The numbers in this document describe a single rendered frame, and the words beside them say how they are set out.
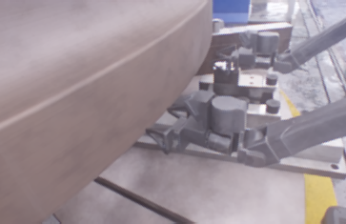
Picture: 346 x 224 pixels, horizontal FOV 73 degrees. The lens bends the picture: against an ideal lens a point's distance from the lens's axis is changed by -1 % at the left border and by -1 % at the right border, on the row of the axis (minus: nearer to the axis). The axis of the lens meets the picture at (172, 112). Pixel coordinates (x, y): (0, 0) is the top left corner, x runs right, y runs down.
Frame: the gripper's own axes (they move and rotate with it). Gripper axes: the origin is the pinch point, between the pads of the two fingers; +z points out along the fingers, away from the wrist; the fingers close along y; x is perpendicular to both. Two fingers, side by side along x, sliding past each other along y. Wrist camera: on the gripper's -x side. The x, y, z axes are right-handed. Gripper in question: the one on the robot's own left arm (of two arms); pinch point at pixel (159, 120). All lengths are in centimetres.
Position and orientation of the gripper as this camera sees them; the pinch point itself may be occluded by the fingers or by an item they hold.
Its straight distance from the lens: 60.7
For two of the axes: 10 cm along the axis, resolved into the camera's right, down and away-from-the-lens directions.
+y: -5.3, 5.3, -6.7
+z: -8.4, -2.4, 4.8
